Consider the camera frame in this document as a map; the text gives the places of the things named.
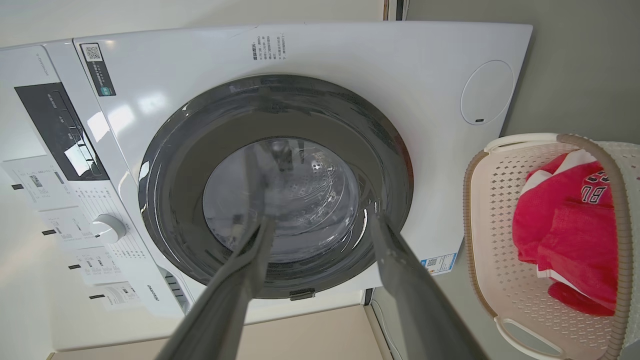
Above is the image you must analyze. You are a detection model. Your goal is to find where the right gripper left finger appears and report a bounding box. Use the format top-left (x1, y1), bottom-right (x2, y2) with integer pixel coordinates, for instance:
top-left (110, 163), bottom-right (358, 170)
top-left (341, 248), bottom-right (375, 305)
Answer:
top-left (155, 216), bottom-right (277, 360)

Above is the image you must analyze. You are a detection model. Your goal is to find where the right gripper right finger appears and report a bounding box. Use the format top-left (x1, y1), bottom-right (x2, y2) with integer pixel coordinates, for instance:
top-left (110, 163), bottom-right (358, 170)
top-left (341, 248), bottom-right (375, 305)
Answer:
top-left (366, 211), bottom-right (489, 360)

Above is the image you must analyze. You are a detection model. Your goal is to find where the cream perforated laundry basket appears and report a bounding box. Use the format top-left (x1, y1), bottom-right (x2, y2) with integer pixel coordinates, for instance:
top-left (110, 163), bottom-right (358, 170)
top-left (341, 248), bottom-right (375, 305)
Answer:
top-left (462, 132), bottom-right (640, 360)

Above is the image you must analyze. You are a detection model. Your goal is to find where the blue energy label sticker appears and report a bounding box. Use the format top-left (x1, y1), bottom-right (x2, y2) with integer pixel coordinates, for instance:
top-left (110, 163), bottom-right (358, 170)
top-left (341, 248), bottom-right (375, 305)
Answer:
top-left (421, 252), bottom-right (458, 276)

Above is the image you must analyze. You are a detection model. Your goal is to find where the white paper instruction note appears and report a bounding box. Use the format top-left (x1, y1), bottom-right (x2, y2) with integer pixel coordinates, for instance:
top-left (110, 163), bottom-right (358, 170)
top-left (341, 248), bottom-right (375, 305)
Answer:
top-left (69, 247), bottom-right (126, 286)
top-left (1, 155), bottom-right (67, 211)
top-left (90, 281), bottom-right (144, 312)
top-left (39, 206), bottom-right (97, 251)

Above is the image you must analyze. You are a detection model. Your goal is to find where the white washer control knob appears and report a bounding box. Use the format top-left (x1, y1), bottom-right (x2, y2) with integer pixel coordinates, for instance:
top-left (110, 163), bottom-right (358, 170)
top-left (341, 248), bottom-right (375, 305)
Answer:
top-left (90, 214), bottom-right (128, 245)

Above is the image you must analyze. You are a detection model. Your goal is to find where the dark round washer door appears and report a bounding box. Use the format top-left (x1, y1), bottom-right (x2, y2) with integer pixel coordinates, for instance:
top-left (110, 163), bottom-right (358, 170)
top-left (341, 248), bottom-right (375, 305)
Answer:
top-left (138, 74), bottom-right (414, 301)

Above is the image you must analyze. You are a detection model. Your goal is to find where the red and white jersey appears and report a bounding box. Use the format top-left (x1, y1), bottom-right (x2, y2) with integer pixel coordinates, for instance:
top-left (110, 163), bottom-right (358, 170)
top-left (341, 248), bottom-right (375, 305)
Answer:
top-left (511, 149), bottom-right (621, 317)

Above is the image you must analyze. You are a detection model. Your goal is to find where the round white filter cover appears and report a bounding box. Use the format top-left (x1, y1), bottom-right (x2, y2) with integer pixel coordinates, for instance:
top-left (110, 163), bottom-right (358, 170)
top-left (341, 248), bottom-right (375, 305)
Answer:
top-left (460, 60), bottom-right (515, 126)

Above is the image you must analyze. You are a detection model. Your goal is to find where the black washer display panel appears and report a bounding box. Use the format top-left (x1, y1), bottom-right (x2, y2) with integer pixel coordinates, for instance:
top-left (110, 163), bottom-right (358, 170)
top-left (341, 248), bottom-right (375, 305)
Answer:
top-left (14, 82), bottom-right (110, 182)

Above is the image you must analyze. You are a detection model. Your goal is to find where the white front-load washing machine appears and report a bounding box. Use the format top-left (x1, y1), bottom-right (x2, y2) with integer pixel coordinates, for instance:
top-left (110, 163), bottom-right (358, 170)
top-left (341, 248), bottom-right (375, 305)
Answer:
top-left (0, 21), bottom-right (533, 351)

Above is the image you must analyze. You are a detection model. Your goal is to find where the black QR code sticker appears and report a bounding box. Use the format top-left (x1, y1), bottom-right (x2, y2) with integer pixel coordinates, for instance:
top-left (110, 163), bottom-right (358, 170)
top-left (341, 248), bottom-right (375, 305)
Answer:
top-left (80, 43), bottom-right (117, 97)

